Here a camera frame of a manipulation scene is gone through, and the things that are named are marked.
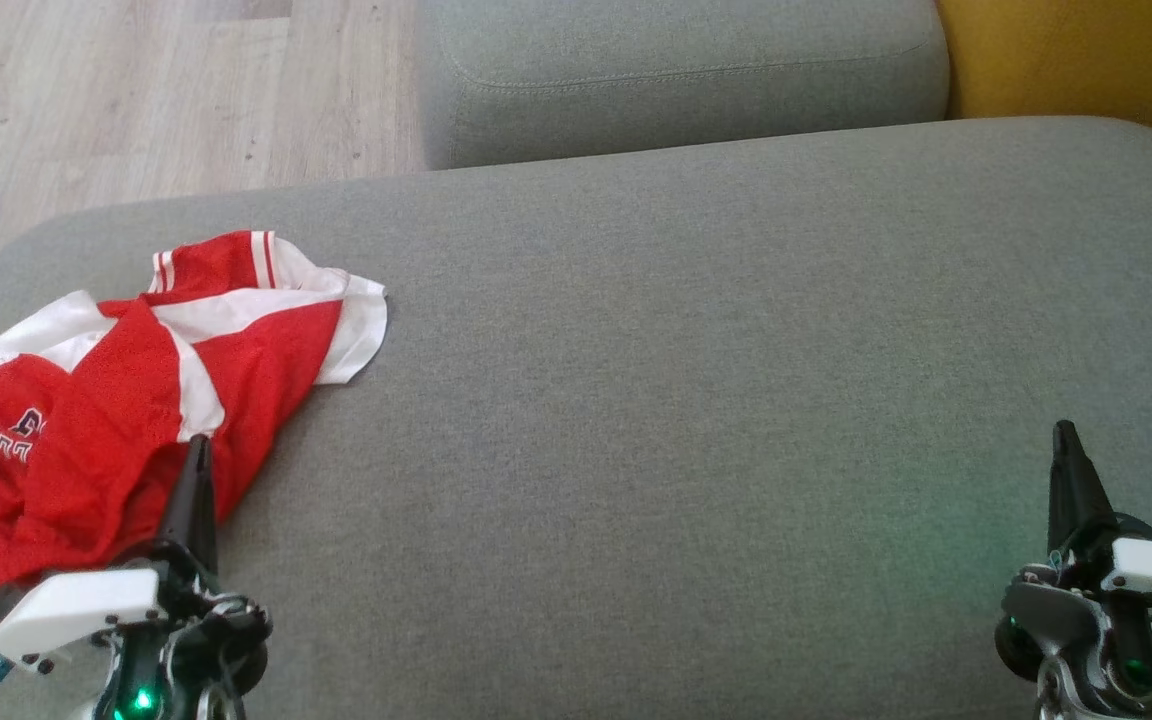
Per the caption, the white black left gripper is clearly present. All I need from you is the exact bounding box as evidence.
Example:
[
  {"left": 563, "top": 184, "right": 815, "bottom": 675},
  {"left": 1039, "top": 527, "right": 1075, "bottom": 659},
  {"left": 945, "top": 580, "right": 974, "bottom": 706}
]
[{"left": 0, "top": 433, "right": 274, "bottom": 720}]

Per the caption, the mustard yellow cushion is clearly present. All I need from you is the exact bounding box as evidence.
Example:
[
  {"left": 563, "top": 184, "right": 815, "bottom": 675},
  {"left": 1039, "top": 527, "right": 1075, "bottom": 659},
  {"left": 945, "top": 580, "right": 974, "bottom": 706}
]
[{"left": 936, "top": 0, "right": 1152, "bottom": 171}]

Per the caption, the wide grey fabric sofa seat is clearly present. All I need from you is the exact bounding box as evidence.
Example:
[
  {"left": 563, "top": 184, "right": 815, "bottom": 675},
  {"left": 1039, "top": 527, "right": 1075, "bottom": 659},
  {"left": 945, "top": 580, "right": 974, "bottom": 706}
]
[{"left": 0, "top": 115, "right": 1152, "bottom": 720}]

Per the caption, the grey sofa cushion with seam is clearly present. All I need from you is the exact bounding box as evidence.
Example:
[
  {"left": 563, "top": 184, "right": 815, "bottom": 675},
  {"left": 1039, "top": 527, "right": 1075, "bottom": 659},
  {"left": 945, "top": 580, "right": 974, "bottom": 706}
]
[{"left": 416, "top": 0, "right": 952, "bottom": 171}]

